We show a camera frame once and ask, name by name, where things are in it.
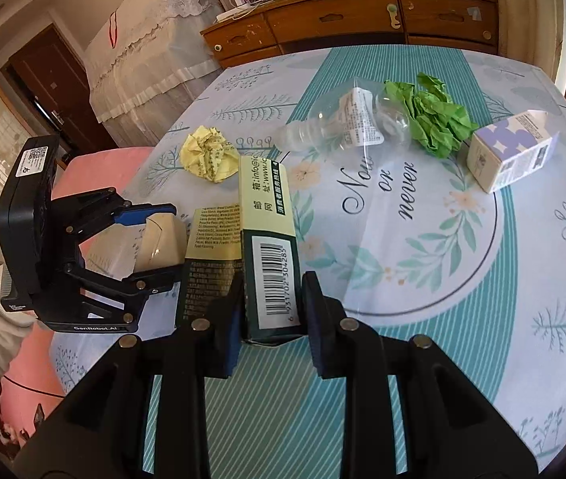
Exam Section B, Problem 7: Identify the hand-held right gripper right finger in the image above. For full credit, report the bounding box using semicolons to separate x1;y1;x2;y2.
300;270;543;479

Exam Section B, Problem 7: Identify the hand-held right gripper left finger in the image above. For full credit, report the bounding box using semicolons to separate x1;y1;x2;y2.
13;274;246;479

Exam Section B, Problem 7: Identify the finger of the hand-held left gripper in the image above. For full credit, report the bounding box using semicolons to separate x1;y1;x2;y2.
52;187;178;246
70;258;187;319

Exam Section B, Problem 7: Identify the green and cream cardboard box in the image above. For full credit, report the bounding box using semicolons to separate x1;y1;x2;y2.
135;152;308;345

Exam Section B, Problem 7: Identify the crumpled yellow paper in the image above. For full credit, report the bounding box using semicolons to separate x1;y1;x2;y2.
181;127;240;184

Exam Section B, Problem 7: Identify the dark wooden door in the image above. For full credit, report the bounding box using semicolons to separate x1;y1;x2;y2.
0;22;119;160

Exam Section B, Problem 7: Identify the lace covered appliance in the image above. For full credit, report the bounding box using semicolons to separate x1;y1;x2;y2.
85;0;226;148

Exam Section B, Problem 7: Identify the clear plastic bottle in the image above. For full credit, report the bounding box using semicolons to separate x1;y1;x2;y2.
275;77;411;155

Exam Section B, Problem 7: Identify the white power strip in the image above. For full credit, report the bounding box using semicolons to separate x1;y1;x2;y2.
215;2;264;23

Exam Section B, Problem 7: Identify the crumpled green paper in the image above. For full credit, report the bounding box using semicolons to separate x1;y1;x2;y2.
383;73;479;159

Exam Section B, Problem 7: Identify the purple and white carton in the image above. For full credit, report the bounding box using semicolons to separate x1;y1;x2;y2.
466;110;559;194

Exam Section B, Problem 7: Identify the wooden sideboard cabinet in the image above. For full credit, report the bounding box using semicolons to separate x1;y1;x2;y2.
200;0;499;68

